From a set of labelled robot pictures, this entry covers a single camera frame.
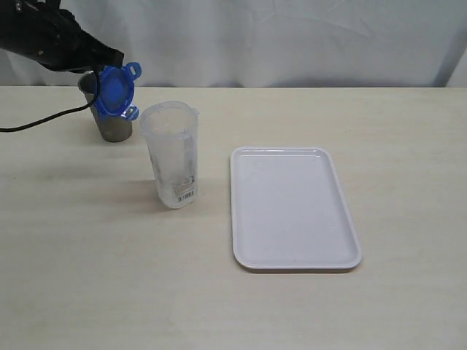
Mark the clear tall plastic container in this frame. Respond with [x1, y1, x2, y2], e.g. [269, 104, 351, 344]
[139, 101, 198, 209]

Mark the blue container lid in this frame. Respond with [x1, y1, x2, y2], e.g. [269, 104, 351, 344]
[95, 62, 142, 121]

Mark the white plastic tray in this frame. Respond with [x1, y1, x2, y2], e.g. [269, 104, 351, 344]
[230, 147, 363, 271]

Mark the stainless steel cup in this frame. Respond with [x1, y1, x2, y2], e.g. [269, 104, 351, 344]
[77, 71, 133, 143]

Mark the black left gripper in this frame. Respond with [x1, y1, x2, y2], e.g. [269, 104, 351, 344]
[1, 1, 124, 72]

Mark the white backdrop curtain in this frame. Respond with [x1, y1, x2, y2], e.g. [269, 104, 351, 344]
[0, 0, 467, 88]

